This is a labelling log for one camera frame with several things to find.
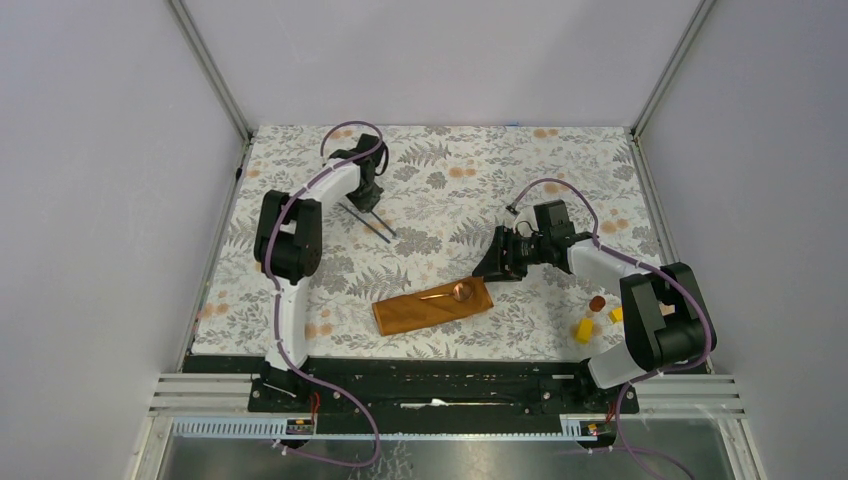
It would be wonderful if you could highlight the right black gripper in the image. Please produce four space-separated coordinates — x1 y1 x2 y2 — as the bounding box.
471 225 550 283

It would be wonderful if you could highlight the dark teal chopstick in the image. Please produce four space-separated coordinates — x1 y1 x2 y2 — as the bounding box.
338 204 391 244
370 211 397 238

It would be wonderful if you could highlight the brown wooden spoon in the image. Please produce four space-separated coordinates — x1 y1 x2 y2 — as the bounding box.
420 281 474 302

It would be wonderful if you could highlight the orange cloth napkin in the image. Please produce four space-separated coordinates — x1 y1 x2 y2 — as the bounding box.
372 277 494 336

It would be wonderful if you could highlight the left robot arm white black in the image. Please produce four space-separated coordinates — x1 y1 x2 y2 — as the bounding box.
253 134 389 371

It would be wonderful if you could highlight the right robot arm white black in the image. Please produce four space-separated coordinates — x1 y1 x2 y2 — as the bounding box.
473 200 716 412

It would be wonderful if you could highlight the floral patterned table mat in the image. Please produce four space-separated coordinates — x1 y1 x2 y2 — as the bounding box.
192 125 690 363

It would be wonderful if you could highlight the brown round block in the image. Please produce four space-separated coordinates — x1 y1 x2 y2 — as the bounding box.
588 295 606 312

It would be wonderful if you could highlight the yellow cylinder block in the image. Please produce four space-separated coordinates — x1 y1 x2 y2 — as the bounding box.
573 318 594 344

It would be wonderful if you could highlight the yellow cube block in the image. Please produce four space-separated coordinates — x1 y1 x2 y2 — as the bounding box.
608 307 624 324

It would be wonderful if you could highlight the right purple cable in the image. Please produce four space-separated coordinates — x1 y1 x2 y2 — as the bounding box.
506 178 713 480

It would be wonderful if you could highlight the purple cable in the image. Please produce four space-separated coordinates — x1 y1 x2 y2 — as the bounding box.
263 121 386 470
506 178 713 480

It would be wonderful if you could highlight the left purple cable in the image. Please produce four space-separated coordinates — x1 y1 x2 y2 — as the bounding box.
263 121 386 470

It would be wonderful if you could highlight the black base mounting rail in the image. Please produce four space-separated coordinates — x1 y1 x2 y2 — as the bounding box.
248 358 639 436

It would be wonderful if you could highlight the left aluminium frame post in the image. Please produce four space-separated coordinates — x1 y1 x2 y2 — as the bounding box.
165 0 253 144

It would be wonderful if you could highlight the aluminium frame post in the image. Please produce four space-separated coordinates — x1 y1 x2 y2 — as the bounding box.
165 0 253 144
630 0 717 138

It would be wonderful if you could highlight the right aluminium frame post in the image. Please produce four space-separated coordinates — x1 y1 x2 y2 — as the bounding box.
630 0 717 138

